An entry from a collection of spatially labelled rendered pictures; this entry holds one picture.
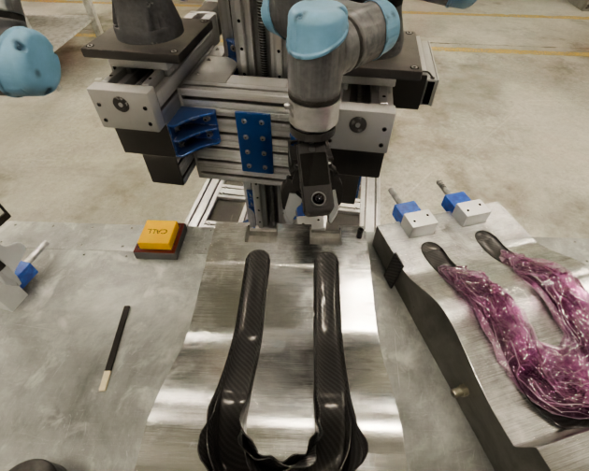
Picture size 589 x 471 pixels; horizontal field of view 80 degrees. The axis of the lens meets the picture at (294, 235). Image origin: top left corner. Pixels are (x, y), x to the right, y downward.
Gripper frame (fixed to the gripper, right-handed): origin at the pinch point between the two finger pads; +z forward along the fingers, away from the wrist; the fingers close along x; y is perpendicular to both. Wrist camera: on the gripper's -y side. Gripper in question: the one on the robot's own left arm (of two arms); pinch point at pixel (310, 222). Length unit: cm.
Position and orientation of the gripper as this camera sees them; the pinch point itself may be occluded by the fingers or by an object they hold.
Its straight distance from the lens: 66.9
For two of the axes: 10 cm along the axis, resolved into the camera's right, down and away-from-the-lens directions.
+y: -1.1, -7.4, 6.6
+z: 0.0, 6.7, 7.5
